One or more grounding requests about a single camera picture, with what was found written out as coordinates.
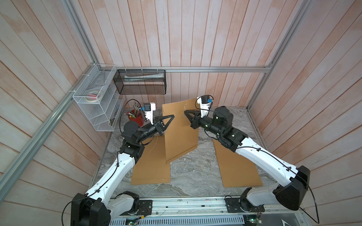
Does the horizontal aluminium wall rail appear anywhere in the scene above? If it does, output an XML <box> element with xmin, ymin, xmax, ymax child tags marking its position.
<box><xmin>100</xmin><ymin>65</ymin><xmax>272</xmax><ymax>73</ymax></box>

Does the bundle of coloured pencils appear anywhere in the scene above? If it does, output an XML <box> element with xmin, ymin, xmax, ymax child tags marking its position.
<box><xmin>132</xmin><ymin>103</ymin><xmax>141</xmax><ymax>118</ymax></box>

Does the tape roll on shelf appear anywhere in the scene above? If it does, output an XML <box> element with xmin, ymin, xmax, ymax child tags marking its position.
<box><xmin>84</xmin><ymin>90</ymin><xmax>102</xmax><ymax>104</ymax></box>

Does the black mesh wall basket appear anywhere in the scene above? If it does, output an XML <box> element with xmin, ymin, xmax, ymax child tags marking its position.
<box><xmin>113</xmin><ymin>69</ymin><xmax>167</xmax><ymax>95</ymax></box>

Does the red metal pencil bucket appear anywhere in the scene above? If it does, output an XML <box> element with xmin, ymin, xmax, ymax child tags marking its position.
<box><xmin>127</xmin><ymin>110</ymin><xmax>144</xmax><ymax>127</ymax></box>

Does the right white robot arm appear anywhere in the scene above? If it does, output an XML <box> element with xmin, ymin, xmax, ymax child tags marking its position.
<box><xmin>182</xmin><ymin>106</ymin><xmax>310</xmax><ymax>212</ymax></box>

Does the brown kraft file bag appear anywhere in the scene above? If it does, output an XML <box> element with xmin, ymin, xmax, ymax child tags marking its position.
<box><xmin>131</xmin><ymin>136</ymin><xmax>171</xmax><ymax>185</ymax></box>

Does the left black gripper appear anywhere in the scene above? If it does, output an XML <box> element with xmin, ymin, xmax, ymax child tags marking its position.
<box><xmin>136</xmin><ymin>114</ymin><xmax>174</xmax><ymax>143</ymax></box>

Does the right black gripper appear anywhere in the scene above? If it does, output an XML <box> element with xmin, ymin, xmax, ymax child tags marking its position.
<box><xmin>185</xmin><ymin>111</ymin><xmax>224</xmax><ymax>140</ymax></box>

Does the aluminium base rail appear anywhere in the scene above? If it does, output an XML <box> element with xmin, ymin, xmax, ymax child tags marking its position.
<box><xmin>72</xmin><ymin>194</ymin><xmax>306</xmax><ymax>219</ymax></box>

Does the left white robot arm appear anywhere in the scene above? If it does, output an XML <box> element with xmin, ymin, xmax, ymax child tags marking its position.
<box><xmin>69</xmin><ymin>115</ymin><xmax>174</xmax><ymax>226</ymax></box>

